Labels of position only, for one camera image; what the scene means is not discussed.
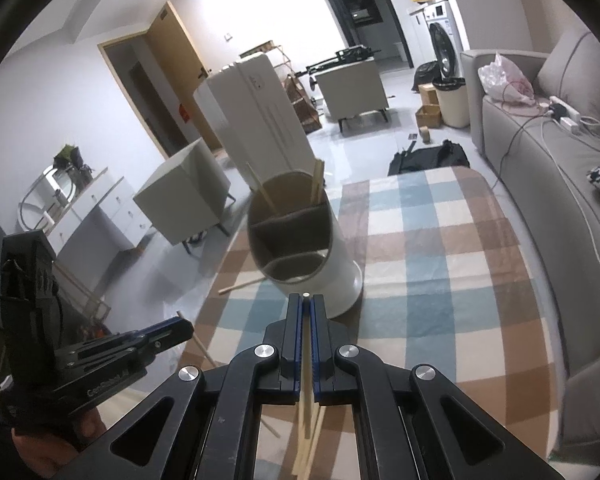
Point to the wooden rack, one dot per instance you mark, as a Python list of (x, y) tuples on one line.
[(302, 105)]

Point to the white plastic bag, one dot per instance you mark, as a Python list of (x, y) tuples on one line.
[(505, 80)]

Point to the white utensil holder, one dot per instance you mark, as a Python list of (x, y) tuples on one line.
[(340, 280)]

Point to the black trash bag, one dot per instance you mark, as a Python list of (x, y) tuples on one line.
[(425, 75)]

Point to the black floor bag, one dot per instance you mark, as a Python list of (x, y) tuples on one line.
[(430, 160)]

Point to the person's left hand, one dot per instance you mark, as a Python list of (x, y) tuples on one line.
[(45, 452)]

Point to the wooden door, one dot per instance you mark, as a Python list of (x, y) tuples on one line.
[(180, 70)]

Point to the round mirror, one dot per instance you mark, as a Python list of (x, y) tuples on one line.
[(30, 205)]

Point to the white dresser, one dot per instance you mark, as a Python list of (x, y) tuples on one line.
[(105, 210)]

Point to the white power strip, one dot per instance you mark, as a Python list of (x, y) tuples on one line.
[(567, 107)]

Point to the grey sofa cushion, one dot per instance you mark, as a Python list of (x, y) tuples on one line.
[(580, 75)]

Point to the white washing machine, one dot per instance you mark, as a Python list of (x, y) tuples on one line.
[(442, 40)]

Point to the black tripod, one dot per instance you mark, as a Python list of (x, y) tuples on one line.
[(345, 57)]

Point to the checkered tablecloth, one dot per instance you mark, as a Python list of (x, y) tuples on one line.
[(430, 285)]

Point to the white nightstand with tripod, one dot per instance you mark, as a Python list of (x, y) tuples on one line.
[(352, 90)]

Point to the slim wooden chopstick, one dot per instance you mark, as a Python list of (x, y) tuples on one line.
[(319, 180), (317, 430), (205, 352), (240, 285), (313, 185), (305, 435)]

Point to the open cardboard box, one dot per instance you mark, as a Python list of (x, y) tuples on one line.
[(427, 117)]

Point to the beige trash bin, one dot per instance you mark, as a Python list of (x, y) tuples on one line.
[(452, 105)]

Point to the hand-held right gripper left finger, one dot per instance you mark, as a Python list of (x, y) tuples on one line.
[(300, 345)]

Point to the tape roll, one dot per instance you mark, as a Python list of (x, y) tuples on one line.
[(425, 134)]

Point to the tall white cabinet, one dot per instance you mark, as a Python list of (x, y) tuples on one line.
[(260, 120)]

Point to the red wall sign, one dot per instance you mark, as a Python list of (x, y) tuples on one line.
[(184, 112)]

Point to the white cube nightstand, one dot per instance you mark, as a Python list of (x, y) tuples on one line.
[(180, 195)]

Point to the grey sofa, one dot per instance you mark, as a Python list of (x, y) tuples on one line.
[(530, 200)]

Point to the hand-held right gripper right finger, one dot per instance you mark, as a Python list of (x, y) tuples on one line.
[(319, 345)]

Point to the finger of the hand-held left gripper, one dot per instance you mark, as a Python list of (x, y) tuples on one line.
[(130, 352), (152, 330)]

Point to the closed cardboard box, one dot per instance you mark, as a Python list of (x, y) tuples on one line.
[(427, 94)]

